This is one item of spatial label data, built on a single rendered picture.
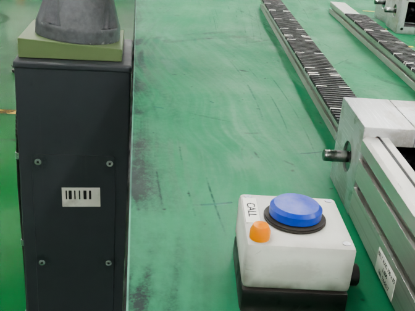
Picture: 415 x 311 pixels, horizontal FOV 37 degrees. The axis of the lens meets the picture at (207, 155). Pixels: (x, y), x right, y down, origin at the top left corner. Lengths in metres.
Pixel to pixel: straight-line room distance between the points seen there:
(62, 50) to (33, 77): 0.07
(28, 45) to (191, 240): 0.63
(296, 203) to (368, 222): 0.11
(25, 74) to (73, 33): 0.11
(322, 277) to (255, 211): 0.07
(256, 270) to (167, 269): 0.09
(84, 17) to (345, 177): 0.60
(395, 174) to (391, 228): 0.04
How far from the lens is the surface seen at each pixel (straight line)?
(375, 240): 0.55
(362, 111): 0.63
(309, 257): 0.45
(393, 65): 1.20
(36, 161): 1.14
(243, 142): 0.77
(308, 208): 0.47
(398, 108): 0.66
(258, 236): 0.44
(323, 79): 0.96
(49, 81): 1.09
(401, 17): 1.57
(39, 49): 1.10
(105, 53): 1.09
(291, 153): 0.75
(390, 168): 0.53
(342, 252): 0.45
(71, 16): 1.09
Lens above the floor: 1.07
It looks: 23 degrees down
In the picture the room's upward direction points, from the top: 5 degrees clockwise
